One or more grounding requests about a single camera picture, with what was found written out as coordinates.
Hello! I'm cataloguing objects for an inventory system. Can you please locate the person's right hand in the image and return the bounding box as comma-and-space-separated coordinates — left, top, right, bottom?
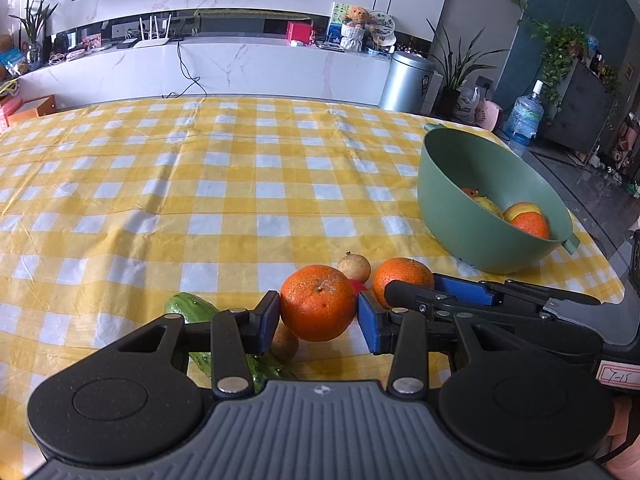
604, 398, 640, 480

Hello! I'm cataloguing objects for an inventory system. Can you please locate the yellow-green pear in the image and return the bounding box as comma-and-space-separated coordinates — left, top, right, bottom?
474, 196, 503, 219

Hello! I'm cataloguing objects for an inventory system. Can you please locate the teddy bear toy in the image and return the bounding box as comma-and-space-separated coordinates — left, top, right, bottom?
340, 6, 371, 52

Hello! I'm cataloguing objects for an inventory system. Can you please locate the white wifi router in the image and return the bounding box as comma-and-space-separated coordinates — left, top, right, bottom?
134, 14, 172, 49

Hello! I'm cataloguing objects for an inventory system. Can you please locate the hanging ivy plant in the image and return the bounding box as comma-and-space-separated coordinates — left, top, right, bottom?
482, 0, 622, 111

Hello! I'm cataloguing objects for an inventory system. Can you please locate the orange mandarin front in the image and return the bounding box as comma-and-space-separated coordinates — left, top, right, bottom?
511, 211, 550, 240

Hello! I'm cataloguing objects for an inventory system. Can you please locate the blue water bottle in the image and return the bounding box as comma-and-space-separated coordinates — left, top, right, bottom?
504, 80, 544, 145

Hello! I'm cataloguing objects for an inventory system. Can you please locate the orange with dark spot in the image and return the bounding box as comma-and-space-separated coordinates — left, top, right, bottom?
371, 257, 435, 310

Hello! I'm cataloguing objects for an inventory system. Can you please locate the brown longan fruit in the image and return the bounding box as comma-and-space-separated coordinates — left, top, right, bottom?
337, 252, 371, 284

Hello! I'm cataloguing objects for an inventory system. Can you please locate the black power cable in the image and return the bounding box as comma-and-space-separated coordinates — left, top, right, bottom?
160, 41, 207, 100

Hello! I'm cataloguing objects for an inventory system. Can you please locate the green cucumber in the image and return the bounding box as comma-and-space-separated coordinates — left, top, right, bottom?
165, 290, 295, 399

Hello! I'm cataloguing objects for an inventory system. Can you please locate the small orange mandarin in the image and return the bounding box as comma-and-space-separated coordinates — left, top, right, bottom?
280, 264, 357, 342

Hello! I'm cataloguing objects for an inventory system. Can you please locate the white marble tv cabinet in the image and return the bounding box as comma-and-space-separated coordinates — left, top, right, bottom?
18, 37, 390, 110

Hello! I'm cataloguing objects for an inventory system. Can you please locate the red box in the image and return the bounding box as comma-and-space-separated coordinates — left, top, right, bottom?
286, 21, 314, 44

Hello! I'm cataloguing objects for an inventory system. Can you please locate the large yellow-red mango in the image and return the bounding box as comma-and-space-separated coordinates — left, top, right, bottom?
503, 202, 542, 222

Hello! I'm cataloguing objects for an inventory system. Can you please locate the silver pedal trash bin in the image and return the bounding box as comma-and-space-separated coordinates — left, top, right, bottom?
378, 51, 435, 114

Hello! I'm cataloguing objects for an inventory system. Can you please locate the dark grey drawer cabinet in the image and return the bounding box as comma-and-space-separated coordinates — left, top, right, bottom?
542, 62, 614, 155

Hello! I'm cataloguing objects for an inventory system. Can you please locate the tall potted green plant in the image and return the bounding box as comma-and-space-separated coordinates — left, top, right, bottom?
426, 20, 506, 118

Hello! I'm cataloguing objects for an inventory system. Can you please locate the small red tomato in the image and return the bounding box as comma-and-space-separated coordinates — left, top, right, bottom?
349, 280, 368, 295

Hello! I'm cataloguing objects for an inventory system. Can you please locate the small brown longan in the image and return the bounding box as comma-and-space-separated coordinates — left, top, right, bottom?
270, 322, 299, 363

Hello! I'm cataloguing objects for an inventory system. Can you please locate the yellow checkered tablecloth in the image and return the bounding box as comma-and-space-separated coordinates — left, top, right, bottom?
0, 95, 626, 478

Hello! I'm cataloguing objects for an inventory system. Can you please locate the green colander bowl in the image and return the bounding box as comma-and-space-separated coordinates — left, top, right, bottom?
416, 127, 579, 274

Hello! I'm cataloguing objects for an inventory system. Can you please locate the small potted grass plant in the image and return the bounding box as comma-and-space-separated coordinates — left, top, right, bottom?
10, 0, 58, 70

